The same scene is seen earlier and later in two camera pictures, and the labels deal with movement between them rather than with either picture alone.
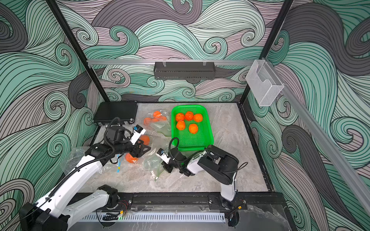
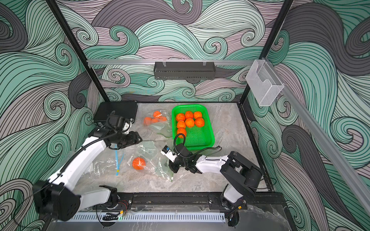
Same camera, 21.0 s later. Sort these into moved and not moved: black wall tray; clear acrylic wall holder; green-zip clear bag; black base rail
Moved: green-zip clear bag
Not moved: clear acrylic wall holder; black wall tray; black base rail
